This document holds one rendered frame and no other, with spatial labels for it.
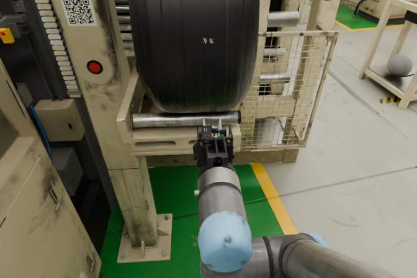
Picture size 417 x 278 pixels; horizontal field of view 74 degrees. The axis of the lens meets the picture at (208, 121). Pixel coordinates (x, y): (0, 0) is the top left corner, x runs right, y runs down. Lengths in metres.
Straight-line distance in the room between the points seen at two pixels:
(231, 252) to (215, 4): 0.45
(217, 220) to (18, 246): 0.63
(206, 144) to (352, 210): 1.49
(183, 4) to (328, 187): 1.62
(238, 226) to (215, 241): 0.04
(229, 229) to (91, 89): 0.67
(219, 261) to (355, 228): 1.49
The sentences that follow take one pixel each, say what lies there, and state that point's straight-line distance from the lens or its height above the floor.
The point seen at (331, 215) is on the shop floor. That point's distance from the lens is 1.87.
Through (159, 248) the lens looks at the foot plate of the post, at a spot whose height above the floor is 0.01.
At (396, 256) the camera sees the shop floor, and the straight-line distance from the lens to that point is 1.88.
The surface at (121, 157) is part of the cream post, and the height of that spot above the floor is 0.68.
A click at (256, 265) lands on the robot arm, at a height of 0.98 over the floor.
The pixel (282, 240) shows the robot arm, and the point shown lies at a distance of 0.53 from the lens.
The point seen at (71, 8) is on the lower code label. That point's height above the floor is 1.23.
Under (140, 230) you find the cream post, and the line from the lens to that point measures 1.50.
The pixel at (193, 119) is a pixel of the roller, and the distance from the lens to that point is 0.87.
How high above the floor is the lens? 1.44
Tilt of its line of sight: 38 degrees down
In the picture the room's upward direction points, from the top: straight up
